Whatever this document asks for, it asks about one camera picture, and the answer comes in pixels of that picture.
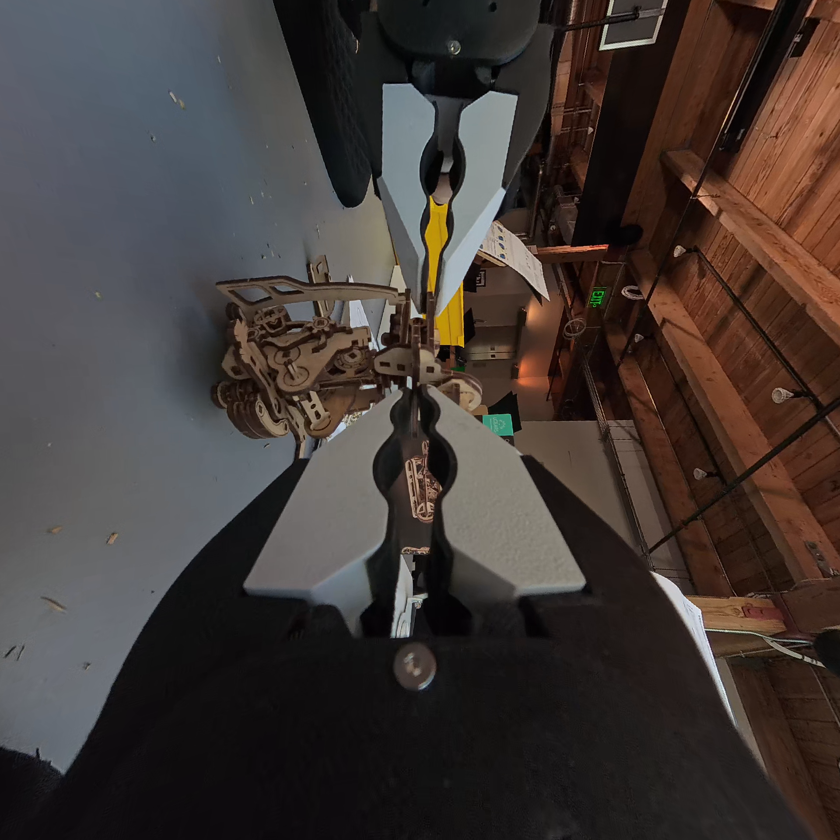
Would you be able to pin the large wooden mechanical model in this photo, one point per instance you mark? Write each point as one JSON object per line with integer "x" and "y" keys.
{"x": 289, "y": 367}

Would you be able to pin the green exit sign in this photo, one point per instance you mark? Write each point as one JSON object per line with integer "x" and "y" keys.
{"x": 596, "y": 298}

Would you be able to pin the yellow plastic bin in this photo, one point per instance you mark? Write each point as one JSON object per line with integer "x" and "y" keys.
{"x": 453, "y": 321}

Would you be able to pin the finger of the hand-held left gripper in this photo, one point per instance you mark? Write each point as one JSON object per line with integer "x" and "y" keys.
{"x": 400, "y": 170}
{"x": 482, "y": 177}

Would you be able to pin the black round ceiling device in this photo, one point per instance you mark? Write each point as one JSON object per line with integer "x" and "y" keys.
{"x": 628, "y": 234}

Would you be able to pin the black oval device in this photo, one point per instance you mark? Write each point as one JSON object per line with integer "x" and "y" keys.
{"x": 830, "y": 649}

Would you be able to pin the black quilted cushion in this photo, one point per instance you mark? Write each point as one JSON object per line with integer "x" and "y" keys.
{"x": 328, "y": 98}

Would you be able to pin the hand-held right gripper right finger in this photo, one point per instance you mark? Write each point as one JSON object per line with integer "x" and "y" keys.
{"x": 505, "y": 525}

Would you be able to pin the grey desk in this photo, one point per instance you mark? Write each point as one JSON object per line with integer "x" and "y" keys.
{"x": 131, "y": 328}

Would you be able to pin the small wooden gear assembly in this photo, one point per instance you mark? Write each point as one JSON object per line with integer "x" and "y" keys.
{"x": 410, "y": 358}

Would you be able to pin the dark printed puzzle box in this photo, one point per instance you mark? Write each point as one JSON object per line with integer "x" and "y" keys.
{"x": 420, "y": 485}

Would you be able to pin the white illustrated instruction sheet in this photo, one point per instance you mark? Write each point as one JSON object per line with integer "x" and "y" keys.
{"x": 689, "y": 630}

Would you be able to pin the white framed wall panel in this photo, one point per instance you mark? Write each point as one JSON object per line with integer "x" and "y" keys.
{"x": 630, "y": 26}

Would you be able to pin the green printed sign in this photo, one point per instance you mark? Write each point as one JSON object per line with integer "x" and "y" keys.
{"x": 499, "y": 424}

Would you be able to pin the white hanging paper notice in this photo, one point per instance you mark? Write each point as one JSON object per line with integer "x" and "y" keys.
{"x": 518, "y": 259}

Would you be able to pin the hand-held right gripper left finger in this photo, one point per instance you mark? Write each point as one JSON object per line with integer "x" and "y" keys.
{"x": 321, "y": 531}

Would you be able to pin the grey metal cabinet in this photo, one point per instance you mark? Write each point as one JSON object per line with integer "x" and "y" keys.
{"x": 492, "y": 334}

